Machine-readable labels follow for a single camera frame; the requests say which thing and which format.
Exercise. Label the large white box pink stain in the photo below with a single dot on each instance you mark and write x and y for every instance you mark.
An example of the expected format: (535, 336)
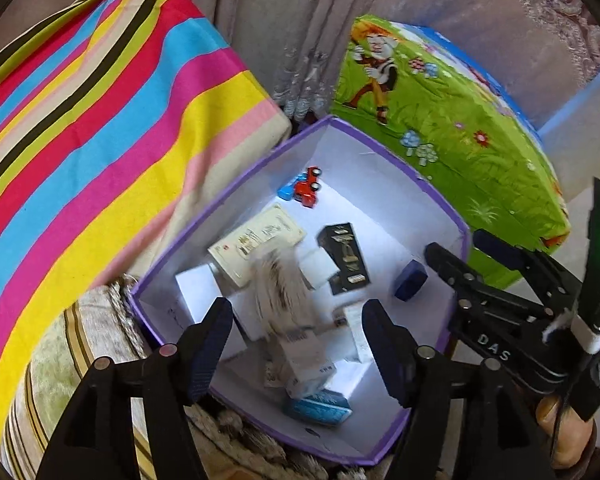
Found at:
(195, 290)

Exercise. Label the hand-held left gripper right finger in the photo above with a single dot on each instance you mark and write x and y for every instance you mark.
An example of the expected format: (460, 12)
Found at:
(385, 355)

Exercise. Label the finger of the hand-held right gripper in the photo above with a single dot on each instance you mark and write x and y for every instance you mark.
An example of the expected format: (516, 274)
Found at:
(510, 255)
(455, 275)

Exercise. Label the white box with black text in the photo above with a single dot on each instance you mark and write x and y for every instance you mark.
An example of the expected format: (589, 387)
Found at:
(355, 335)

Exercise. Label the blue and white medicine box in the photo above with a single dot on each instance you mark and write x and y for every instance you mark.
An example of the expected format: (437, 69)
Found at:
(320, 407)

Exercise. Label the white box red blue print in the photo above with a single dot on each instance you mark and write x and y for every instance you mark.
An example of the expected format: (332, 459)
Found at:
(350, 377)

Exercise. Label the tall white box blue print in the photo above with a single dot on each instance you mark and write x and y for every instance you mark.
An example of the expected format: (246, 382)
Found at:
(305, 360)

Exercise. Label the green cartoon printed cloth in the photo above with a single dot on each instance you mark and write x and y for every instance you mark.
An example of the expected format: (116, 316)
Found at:
(455, 110)

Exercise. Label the person's right hand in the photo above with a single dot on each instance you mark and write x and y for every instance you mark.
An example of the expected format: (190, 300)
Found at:
(565, 435)

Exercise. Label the purple storage box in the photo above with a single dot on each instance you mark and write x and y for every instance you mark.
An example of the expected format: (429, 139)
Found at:
(380, 185)

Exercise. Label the small dark blue box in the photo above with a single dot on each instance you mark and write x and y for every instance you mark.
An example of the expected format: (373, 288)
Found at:
(410, 280)

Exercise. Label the large beige cardboard box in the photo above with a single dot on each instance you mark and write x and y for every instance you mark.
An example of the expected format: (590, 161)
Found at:
(260, 230)

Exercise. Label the black box with gold print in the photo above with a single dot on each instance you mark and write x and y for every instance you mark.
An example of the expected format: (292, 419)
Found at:
(342, 255)

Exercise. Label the beige striped cushion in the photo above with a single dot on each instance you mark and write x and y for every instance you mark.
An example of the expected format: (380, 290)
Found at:
(55, 350)

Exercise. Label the red toy car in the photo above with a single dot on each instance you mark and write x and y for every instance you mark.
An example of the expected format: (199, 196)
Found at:
(307, 191)

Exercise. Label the colourful striped cloth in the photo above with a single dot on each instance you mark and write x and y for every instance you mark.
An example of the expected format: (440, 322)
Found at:
(105, 135)

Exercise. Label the blue toy car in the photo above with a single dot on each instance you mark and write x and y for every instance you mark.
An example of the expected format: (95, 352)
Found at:
(285, 192)

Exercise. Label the small plain white box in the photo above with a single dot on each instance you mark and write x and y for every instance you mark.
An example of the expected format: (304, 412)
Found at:
(317, 267)

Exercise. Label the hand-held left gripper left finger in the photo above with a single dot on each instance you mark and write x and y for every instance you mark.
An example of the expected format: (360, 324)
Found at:
(210, 350)

